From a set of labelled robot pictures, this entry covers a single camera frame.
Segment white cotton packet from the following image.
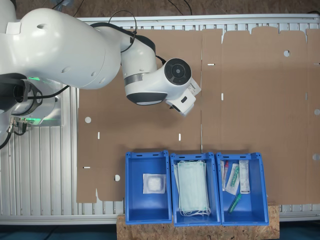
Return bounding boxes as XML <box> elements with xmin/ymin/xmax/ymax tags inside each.
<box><xmin>142</xmin><ymin>173</ymin><xmax>167</xmax><ymax>195</ymax></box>

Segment blue bin holding cotton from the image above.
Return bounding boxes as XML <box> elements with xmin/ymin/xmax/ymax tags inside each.
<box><xmin>124</xmin><ymin>149</ymin><xmax>173</xmax><ymax>225</ymax></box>

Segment brown cardboard sheet with flaps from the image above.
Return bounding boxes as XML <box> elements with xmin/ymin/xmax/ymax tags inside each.
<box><xmin>201</xmin><ymin>26</ymin><xmax>320</xmax><ymax>206</ymax></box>

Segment pale green face mask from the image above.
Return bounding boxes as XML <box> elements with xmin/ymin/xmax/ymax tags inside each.
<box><xmin>173</xmin><ymin>159</ymin><xmax>212</xmax><ymax>218</ymax></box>
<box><xmin>177</xmin><ymin>161</ymin><xmax>210</xmax><ymax>211</ymax></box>

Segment red-capped tube in packet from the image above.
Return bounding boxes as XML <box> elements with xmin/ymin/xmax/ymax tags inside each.
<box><xmin>220</xmin><ymin>159</ymin><xmax>230</xmax><ymax>192</ymax></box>

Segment green tube in clear packet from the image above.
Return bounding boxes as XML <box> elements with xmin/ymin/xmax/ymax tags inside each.
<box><xmin>224</xmin><ymin>162</ymin><xmax>241</xmax><ymax>196</ymax></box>

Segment white printed flat packet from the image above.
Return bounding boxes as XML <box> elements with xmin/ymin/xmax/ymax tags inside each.
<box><xmin>238</xmin><ymin>159</ymin><xmax>251</xmax><ymax>195</ymax></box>

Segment blue bin holding masks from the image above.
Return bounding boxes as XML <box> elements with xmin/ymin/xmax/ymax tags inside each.
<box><xmin>169</xmin><ymin>151</ymin><xmax>222</xmax><ymax>227</ymax></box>

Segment loose green tube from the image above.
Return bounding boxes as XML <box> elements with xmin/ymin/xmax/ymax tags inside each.
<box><xmin>227</xmin><ymin>193</ymin><xmax>243</xmax><ymax>214</ymax></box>

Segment blue bin holding tubes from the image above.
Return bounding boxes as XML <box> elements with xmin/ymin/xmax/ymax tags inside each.
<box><xmin>216</xmin><ymin>151</ymin><xmax>270</xmax><ymax>226</ymax></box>

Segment chipboard wood block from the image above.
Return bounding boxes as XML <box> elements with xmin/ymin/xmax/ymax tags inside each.
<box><xmin>116</xmin><ymin>203</ymin><xmax>281</xmax><ymax>240</ymax></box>

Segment black cables on floor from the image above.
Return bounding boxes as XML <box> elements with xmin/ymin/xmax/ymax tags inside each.
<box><xmin>166</xmin><ymin>0</ymin><xmax>194</xmax><ymax>16</ymax></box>

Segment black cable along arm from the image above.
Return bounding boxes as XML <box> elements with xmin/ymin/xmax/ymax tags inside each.
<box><xmin>24</xmin><ymin>9</ymin><xmax>167</xmax><ymax>101</ymax></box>

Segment black base connector cables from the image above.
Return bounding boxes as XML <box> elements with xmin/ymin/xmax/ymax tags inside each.
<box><xmin>0</xmin><ymin>116</ymin><xmax>29</xmax><ymax>151</ymax></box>

